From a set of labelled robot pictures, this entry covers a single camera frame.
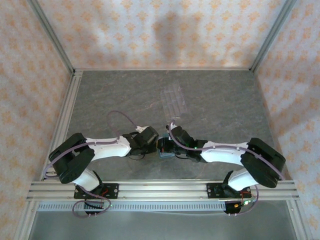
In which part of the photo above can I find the teal leather card holder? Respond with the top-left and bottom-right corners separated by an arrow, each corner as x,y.
156,136 -> 176,160

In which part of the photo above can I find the clear acrylic card stand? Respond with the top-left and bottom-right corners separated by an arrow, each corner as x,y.
160,80 -> 189,120

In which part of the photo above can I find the grey metal lower panel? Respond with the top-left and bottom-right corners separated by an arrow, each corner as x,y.
29,209 -> 298,240

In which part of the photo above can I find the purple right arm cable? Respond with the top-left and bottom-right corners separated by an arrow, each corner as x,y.
168,120 -> 286,217

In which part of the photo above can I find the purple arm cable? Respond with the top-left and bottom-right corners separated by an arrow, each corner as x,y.
168,120 -> 286,217
44,110 -> 139,218

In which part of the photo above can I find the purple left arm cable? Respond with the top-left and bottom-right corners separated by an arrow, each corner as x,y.
44,110 -> 139,218

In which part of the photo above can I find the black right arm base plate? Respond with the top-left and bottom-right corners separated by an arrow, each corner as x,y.
206,182 -> 251,201

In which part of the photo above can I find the wide aluminium mounting rail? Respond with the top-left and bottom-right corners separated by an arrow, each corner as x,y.
26,179 -> 300,202

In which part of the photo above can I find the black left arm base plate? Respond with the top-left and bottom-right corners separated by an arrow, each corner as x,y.
73,183 -> 120,201

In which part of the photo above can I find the grey slotted cable duct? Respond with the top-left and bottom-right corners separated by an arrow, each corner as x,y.
37,201 -> 227,212

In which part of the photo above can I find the aluminium side rail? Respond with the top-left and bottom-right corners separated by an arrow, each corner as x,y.
39,69 -> 84,181

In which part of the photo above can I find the thin aluminium back rail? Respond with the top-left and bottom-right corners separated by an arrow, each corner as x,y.
74,66 -> 253,72

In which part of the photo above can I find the aluminium frame leg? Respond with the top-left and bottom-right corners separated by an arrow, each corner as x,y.
287,199 -> 312,240
13,199 -> 38,240

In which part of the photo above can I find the aluminium frame post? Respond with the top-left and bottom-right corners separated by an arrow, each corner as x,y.
26,0 -> 76,75
249,0 -> 298,73

